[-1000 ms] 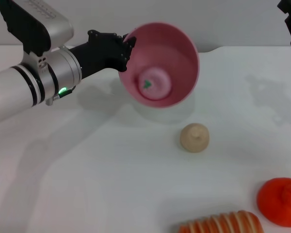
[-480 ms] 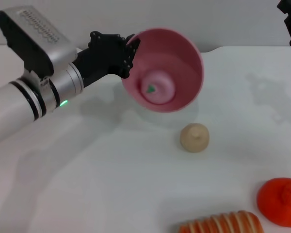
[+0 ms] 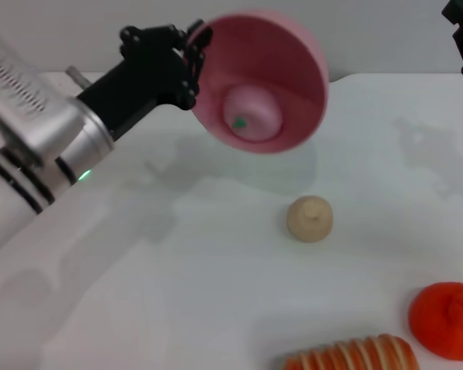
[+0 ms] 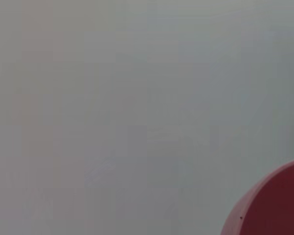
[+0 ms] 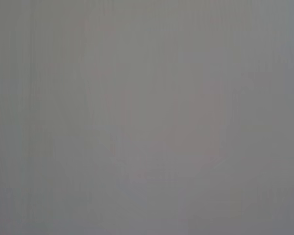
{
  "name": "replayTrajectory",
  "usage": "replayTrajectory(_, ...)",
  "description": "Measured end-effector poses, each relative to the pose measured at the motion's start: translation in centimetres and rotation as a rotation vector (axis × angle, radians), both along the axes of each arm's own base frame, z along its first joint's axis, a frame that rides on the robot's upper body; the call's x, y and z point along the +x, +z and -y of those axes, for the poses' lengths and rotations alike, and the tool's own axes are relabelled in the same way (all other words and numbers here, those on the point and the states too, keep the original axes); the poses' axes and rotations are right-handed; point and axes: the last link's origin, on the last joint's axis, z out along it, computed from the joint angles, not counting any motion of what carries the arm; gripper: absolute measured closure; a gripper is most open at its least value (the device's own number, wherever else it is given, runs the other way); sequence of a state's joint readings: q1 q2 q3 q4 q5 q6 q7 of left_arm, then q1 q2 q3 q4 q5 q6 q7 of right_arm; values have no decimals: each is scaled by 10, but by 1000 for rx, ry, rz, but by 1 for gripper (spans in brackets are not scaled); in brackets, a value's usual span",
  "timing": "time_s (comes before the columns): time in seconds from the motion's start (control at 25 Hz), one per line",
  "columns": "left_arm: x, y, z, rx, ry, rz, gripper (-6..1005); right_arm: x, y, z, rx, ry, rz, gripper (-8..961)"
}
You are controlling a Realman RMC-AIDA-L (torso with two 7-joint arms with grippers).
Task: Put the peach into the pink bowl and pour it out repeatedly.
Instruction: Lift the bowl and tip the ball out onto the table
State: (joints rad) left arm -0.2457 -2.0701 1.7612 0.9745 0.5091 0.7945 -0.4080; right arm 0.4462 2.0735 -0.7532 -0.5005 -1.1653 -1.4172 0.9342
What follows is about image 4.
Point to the pink plastic bowl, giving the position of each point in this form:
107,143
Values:
274,203

